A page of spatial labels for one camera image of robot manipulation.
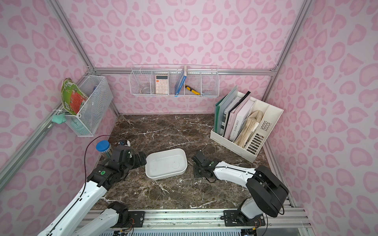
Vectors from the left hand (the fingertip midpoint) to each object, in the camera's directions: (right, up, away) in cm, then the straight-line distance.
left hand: (137, 154), depth 78 cm
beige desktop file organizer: (+67, +15, +8) cm, 69 cm away
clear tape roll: (-1, +38, +17) cm, 42 cm away
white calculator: (+9, +42, +17) cm, 46 cm away
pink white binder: (+51, +20, +2) cm, 54 cm away
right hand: (+31, -12, +10) cm, 35 cm away
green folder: (+45, +26, +4) cm, 52 cm away
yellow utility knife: (+29, +39, +20) cm, 52 cm away
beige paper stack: (+62, +13, +9) cm, 64 cm away
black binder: (+50, +24, +10) cm, 56 cm away
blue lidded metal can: (-21, +4, +5) cm, 22 cm away
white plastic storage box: (+12, -9, +15) cm, 21 cm away
